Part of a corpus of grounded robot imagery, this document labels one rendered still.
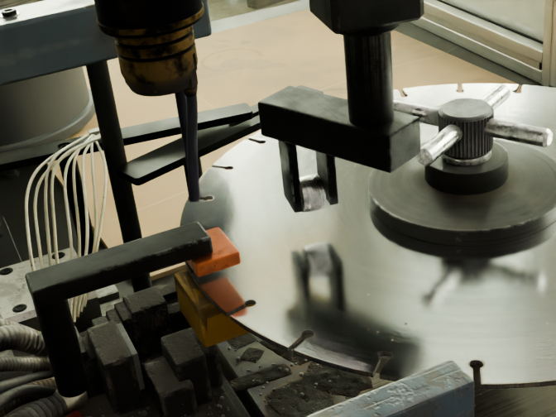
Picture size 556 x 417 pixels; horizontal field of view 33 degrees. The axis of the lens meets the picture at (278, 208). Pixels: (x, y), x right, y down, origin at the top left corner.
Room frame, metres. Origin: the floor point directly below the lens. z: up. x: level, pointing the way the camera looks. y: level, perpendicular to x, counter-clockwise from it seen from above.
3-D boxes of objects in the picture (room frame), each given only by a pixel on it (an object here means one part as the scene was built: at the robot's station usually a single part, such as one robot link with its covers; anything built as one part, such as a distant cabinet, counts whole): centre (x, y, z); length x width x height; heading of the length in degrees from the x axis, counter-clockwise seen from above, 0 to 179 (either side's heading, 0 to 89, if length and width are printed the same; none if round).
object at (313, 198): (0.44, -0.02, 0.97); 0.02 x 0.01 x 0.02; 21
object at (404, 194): (0.46, -0.11, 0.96); 0.11 x 0.11 x 0.03
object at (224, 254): (0.39, 0.07, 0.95); 0.10 x 0.03 x 0.07; 111
